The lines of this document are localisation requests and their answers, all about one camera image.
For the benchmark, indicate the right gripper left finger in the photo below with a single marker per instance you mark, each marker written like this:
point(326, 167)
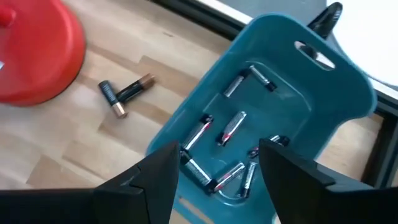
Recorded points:
point(130, 202)

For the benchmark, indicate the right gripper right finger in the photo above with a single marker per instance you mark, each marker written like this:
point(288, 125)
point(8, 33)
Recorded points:
point(311, 202)

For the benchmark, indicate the silver red black battery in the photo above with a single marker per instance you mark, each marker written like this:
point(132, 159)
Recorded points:
point(281, 140)
point(228, 177)
point(231, 128)
point(196, 169)
point(248, 180)
point(234, 85)
point(262, 78)
point(197, 132)

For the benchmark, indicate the teal plastic bin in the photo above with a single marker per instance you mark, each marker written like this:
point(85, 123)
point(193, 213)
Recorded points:
point(342, 102)

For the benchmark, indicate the black copper-tipped battery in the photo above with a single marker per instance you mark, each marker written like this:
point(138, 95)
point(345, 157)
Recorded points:
point(135, 88)
point(110, 98)

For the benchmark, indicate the white round object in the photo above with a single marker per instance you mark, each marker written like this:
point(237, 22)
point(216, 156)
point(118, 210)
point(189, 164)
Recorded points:
point(367, 40)

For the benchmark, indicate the red desk lamp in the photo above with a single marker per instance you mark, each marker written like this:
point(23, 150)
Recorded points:
point(40, 56)

